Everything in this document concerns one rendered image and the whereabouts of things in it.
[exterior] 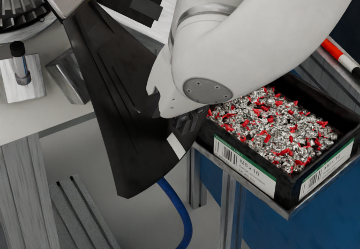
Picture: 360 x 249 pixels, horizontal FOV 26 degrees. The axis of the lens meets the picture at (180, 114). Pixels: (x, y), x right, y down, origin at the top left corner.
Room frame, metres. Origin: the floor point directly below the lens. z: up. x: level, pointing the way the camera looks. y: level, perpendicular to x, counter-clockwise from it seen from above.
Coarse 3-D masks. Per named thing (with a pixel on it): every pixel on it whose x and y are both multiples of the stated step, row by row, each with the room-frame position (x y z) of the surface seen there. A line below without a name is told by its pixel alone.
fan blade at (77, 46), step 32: (96, 32) 0.74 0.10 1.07; (128, 32) 0.79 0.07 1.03; (96, 64) 0.69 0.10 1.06; (128, 64) 0.73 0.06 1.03; (96, 96) 0.65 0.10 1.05; (128, 96) 0.68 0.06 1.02; (128, 128) 0.64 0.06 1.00; (160, 128) 0.67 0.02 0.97; (128, 160) 0.61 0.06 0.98; (160, 160) 0.63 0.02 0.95; (128, 192) 0.58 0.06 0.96
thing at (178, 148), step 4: (172, 136) 0.67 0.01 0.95; (168, 140) 0.66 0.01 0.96; (172, 140) 0.67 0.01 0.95; (176, 140) 0.67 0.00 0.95; (172, 144) 0.66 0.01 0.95; (176, 144) 0.67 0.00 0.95; (180, 144) 0.67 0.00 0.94; (176, 148) 0.66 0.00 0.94; (180, 148) 0.66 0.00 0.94; (176, 152) 0.66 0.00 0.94; (180, 152) 0.66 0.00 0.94; (184, 152) 0.66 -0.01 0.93; (180, 156) 0.65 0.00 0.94
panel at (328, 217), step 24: (216, 168) 1.22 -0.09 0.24; (216, 192) 1.22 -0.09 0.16; (336, 192) 0.87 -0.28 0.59; (264, 216) 1.04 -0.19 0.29; (312, 216) 0.91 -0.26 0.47; (336, 216) 0.86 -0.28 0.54; (264, 240) 1.03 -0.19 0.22; (288, 240) 0.96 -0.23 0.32; (312, 240) 0.90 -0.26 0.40; (336, 240) 0.85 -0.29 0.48
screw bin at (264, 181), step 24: (288, 72) 0.87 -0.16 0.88; (288, 96) 0.87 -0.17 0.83; (312, 96) 0.84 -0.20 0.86; (336, 120) 0.80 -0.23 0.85; (216, 144) 0.76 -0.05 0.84; (240, 144) 0.73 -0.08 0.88; (336, 144) 0.73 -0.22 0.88; (240, 168) 0.73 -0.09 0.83; (264, 168) 0.70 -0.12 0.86; (312, 168) 0.69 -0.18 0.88; (336, 168) 0.74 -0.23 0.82; (264, 192) 0.69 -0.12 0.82; (288, 192) 0.66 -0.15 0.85
